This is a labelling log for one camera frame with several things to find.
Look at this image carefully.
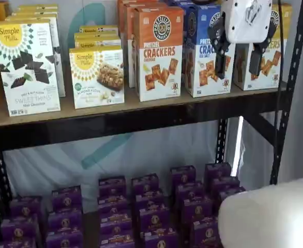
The Simple Mills Sweet Thins box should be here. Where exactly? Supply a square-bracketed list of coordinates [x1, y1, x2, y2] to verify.
[11, 9, 59, 19]
[0, 19, 62, 117]
[18, 3, 59, 12]
[5, 14, 66, 98]

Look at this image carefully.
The Simple Mills almond bar box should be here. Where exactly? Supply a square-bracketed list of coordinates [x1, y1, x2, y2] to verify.
[73, 38, 123, 51]
[79, 24, 119, 36]
[69, 47, 125, 110]
[74, 32, 120, 42]

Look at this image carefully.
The purple snack box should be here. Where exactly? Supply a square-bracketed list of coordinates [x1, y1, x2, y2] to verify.
[10, 195, 42, 221]
[140, 228, 179, 248]
[97, 195, 129, 215]
[210, 176, 241, 197]
[51, 185, 83, 213]
[138, 206, 171, 231]
[175, 181, 205, 203]
[190, 218, 221, 248]
[135, 192, 165, 211]
[98, 176, 127, 198]
[0, 216, 39, 242]
[0, 237, 37, 248]
[48, 210, 84, 234]
[131, 173, 160, 197]
[46, 230, 84, 248]
[99, 231, 135, 248]
[204, 162, 232, 184]
[217, 185, 247, 208]
[180, 197, 215, 221]
[99, 212, 133, 235]
[170, 165, 197, 185]

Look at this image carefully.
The blue pretzel crackers box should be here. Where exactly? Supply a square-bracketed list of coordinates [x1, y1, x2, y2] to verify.
[183, 3, 236, 99]
[164, 0, 221, 8]

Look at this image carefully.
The yellow pretzel crackers box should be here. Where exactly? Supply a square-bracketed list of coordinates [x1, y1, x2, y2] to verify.
[233, 3, 293, 91]

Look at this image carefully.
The wooden shelf board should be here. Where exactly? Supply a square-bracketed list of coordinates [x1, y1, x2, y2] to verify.
[0, 82, 288, 129]

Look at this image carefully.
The black cable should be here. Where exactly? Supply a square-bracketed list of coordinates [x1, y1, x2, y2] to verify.
[273, 0, 284, 183]

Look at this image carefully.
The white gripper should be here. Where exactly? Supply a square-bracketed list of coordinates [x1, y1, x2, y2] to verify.
[207, 0, 277, 80]

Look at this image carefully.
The black metal shelf rack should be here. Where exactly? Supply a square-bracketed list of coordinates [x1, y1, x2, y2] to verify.
[0, 0, 303, 228]

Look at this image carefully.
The orange pretzel crackers box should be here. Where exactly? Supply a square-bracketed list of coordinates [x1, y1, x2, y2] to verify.
[117, 0, 152, 42]
[123, 3, 168, 88]
[133, 6, 186, 102]

